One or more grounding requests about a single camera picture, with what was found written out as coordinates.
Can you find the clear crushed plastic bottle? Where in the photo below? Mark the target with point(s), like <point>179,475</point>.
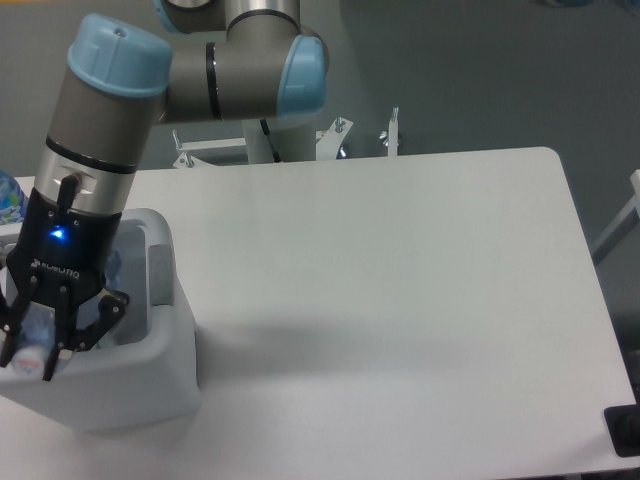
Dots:
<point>37,335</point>

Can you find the white frame bar right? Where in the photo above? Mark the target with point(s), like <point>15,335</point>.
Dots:
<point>620,226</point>

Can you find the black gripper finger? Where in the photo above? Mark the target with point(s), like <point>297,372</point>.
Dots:
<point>12,317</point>
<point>68,339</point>

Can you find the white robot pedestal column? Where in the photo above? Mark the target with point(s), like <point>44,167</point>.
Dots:
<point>273,140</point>

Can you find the white trash can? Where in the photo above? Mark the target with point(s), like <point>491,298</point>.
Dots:
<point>151,375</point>

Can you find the white metal mounting frame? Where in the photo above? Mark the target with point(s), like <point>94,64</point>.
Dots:
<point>330,145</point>

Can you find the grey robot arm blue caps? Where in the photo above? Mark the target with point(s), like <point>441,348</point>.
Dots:
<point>119,82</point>

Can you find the black clamp at table corner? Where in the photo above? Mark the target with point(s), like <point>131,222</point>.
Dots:
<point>623,427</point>

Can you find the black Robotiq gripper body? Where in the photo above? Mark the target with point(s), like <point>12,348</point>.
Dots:
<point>55,252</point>

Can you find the blue patterned bottle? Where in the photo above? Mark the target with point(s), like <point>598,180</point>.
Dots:
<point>13,200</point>

